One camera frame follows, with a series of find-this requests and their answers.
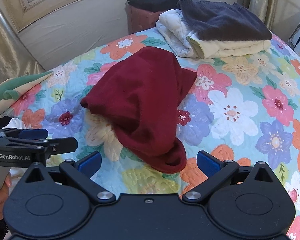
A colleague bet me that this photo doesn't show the dark red cardigan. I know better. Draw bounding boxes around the dark red cardigan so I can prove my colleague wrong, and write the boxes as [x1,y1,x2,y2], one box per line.
[80,46,198,174]

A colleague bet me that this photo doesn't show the green and cream cloth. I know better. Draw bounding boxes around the green and cream cloth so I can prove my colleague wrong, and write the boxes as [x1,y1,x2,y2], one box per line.
[0,71,54,118]

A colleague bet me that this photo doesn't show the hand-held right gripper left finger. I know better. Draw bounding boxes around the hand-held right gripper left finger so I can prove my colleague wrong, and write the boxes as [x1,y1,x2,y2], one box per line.
[24,151,117,206]

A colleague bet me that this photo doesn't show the floral quilted bedspread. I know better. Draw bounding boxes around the floral quilted bedspread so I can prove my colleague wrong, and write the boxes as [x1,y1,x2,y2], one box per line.
[0,26,300,240]

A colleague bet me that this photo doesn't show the folded dark navy blanket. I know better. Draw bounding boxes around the folded dark navy blanket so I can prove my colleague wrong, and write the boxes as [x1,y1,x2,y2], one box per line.
[177,0,273,42]

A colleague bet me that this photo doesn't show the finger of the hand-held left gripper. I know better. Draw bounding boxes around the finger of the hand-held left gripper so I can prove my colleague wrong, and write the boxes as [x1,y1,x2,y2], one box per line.
[5,137,78,158]
[1,128,48,141]

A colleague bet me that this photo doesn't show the folded white quilted blanket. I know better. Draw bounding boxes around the folded white quilted blanket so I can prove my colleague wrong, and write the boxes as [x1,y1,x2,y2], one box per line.
[155,9,203,58]

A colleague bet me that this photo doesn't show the folded cream blanket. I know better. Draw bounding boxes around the folded cream blanket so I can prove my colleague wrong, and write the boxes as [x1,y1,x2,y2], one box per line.
[186,31,272,60]

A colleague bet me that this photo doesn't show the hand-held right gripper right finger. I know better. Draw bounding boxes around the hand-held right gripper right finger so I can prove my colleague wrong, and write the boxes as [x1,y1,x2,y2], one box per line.
[182,150,277,205]

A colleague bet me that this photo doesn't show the gold curtain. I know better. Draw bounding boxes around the gold curtain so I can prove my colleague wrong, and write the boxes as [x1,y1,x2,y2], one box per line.
[249,0,287,29]
[0,0,45,90]

